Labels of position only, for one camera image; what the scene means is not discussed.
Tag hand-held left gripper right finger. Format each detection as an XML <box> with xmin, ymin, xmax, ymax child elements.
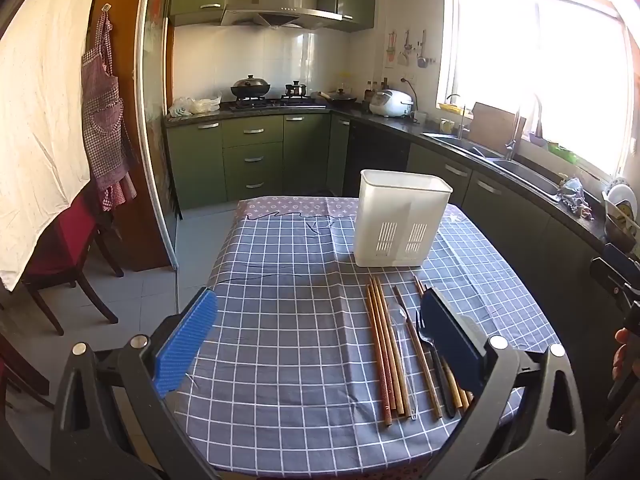
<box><xmin>419</xmin><ymin>287</ymin><xmax>588</xmax><ymax>480</ymax></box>

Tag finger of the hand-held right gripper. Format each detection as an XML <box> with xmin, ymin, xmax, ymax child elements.
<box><xmin>589</xmin><ymin>256</ymin><xmax>640</xmax><ymax>307</ymax></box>
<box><xmin>602</xmin><ymin>242</ymin><xmax>640</xmax><ymax>281</ymax></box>

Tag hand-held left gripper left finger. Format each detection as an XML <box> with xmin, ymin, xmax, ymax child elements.
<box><xmin>50</xmin><ymin>287</ymin><xmax>221</xmax><ymax>480</ymax></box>

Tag dark fork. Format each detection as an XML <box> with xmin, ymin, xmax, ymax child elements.
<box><xmin>415</xmin><ymin>310</ymin><xmax>457</xmax><ymax>419</ymax></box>

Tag dark wooden chopstick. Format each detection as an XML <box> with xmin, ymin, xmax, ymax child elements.
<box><xmin>391</xmin><ymin>285</ymin><xmax>445</xmax><ymax>421</ymax></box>

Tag clear plastic spoon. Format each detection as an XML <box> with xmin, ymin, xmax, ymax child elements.
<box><xmin>392</xmin><ymin>305</ymin><xmax>418</xmax><ymax>422</ymax></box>

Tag patterned wooden chopstick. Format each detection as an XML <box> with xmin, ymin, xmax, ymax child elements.
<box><xmin>366</xmin><ymin>284</ymin><xmax>392</xmax><ymax>427</ymax></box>

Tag white plastic utensil holder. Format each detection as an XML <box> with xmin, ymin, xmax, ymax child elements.
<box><xmin>353</xmin><ymin>169</ymin><xmax>454</xmax><ymax>268</ymax></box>

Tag hanging kitchen utensils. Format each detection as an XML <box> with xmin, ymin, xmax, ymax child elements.
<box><xmin>400</xmin><ymin>29</ymin><xmax>433</xmax><ymax>70</ymax></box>

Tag person's right hand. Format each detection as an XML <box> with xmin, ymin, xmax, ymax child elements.
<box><xmin>613</xmin><ymin>327</ymin><xmax>632</xmax><ymax>382</ymax></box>

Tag white plate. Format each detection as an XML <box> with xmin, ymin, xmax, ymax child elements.
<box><xmin>607</xmin><ymin>182</ymin><xmax>638</xmax><ymax>221</ymax></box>

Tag crumpled blue bag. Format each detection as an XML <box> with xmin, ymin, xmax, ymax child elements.
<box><xmin>557</xmin><ymin>176</ymin><xmax>593</xmax><ymax>218</ymax></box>

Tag blue checked tablecloth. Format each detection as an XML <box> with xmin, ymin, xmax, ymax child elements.
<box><xmin>165</xmin><ymin>195</ymin><xmax>563</xmax><ymax>478</ymax></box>

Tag steel kitchen sink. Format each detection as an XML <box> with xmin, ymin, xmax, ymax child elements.
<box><xmin>425</xmin><ymin>132</ymin><xmax>561</xmax><ymax>196</ymax></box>

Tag tall steel faucet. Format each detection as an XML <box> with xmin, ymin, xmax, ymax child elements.
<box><xmin>504</xmin><ymin>92</ymin><xmax>543</xmax><ymax>162</ymax></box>

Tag red cushioned wooden chair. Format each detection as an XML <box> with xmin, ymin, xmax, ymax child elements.
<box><xmin>22</xmin><ymin>185</ymin><xmax>126</xmax><ymax>336</ymax></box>

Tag dark wooden chair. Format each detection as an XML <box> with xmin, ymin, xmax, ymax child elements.
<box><xmin>0</xmin><ymin>330</ymin><xmax>51</xmax><ymax>411</ymax></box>

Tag wooden cutting board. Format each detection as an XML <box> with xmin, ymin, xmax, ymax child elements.
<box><xmin>467</xmin><ymin>102</ymin><xmax>527</xmax><ymax>153</ymax></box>

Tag kitchen window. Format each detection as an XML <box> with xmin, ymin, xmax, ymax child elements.
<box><xmin>437</xmin><ymin>0</ymin><xmax>640</xmax><ymax>181</ymax></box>

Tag small steel faucet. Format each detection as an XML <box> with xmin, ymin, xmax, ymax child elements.
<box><xmin>446</xmin><ymin>94</ymin><xmax>468</xmax><ymax>140</ymax></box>

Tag dark kitchen countertop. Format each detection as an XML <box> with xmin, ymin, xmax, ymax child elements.
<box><xmin>162</xmin><ymin>100</ymin><xmax>616</xmax><ymax>256</ymax></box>

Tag red checked apron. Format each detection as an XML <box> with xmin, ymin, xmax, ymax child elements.
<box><xmin>81</xmin><ymin>5</ymin><xmax>138</xmax><ymax>212</ymax></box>

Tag white rice cooker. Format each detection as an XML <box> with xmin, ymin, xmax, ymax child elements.
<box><xmin>369</xmin><ymin>89</ymin><xmax>416</xmax><ymax>118</ymax></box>

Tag gas stove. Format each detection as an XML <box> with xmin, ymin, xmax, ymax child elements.
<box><xmin>232</xmin><ymin>96</ymin><xmax>328</xmax><ymax>110</ymax></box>

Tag black wok with lid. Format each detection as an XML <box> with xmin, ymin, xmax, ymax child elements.
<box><xmin>230</xmin><ymin>74</ymin><xmax>272</xmax><ymax>101</ymax></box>

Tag dark sauce bottles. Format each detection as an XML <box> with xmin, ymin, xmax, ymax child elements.
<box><xmin>364</xmin><ymin>77</ymin><xmax>391</xmax><ymax>103</ymax></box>

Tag frying pan with lid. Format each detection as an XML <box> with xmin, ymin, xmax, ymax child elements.
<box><xmin>312</xmin><ymin>87</ymin><xmax>358</xmax><ymax>103</ymax></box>

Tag white hanging cloth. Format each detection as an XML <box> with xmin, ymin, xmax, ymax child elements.
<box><xmin>0</xmin><ymin>0</ymin><xmax>106</xmax><ymax>291</ymax></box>

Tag wooden door frame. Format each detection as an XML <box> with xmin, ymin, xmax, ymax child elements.
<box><xmin>92</xmin><ymin>0</ymin><xmax>178</xmax><ymax>273</ymax></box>

